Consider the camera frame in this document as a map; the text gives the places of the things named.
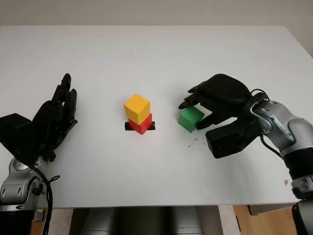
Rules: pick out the grey flat box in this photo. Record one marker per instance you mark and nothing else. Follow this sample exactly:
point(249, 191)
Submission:
point(269, 209)

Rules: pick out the green wooden cube block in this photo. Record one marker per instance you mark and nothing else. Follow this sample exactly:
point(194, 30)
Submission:
point(189, 118)

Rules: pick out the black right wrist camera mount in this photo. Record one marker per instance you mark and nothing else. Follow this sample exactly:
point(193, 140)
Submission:
point(227, 140)

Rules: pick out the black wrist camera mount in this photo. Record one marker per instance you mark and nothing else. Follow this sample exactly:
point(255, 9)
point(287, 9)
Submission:
point(17, 134)
point(227, 140)

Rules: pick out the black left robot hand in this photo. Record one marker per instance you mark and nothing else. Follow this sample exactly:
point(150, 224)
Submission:
point(53, 120)

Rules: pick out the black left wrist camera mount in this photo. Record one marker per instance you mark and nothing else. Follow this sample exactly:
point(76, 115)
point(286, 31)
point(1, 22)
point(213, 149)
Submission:
point(17, 134)

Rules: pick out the grey robot body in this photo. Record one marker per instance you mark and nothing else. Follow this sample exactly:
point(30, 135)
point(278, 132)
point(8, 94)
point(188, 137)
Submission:
point(141, 221)

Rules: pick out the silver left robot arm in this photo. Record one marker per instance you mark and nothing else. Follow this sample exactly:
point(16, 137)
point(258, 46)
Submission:
point(19, 188)

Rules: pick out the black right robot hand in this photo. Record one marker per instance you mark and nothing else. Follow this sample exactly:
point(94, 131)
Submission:
point(225, 98)

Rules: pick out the yellow wooden cube block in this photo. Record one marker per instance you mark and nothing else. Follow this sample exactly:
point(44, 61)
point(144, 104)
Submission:
point(135, 107)

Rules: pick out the black tape strip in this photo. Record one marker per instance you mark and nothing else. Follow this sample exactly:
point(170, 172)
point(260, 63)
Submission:
point(127, 126)

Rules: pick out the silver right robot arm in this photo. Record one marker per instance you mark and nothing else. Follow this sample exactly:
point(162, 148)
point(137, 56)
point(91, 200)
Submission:
point(286, 127)

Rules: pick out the red wooden cube block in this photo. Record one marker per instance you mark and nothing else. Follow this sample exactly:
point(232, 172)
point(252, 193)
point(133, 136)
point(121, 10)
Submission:
point(141, 126)

